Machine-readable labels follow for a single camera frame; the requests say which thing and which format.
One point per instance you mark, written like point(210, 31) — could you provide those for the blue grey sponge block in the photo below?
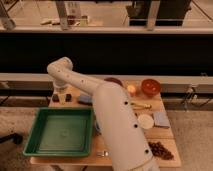
point(161, 119)

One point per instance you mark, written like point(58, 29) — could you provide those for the green plastic tray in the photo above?
point(60, 132)

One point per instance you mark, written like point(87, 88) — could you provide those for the blue sponge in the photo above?
point(84, 99)

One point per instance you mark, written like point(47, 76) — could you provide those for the brown grape bunch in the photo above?
point(160, 151)

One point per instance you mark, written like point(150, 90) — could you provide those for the black floor object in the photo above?
point(16, 138)

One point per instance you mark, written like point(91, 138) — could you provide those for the orange round fruit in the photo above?
point(131, 90)

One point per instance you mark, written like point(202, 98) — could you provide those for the purple bowl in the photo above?
point(115, 80)

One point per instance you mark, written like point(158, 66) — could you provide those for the silver fork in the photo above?
point(102, 153)

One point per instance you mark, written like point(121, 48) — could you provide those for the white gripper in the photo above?
point(61, 92)

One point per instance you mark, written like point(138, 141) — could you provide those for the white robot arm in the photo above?
point(124, 139)

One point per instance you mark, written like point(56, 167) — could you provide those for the red bowl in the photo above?
point(150, 87)

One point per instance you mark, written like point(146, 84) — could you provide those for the black eraser block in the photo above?
point(57, 98)

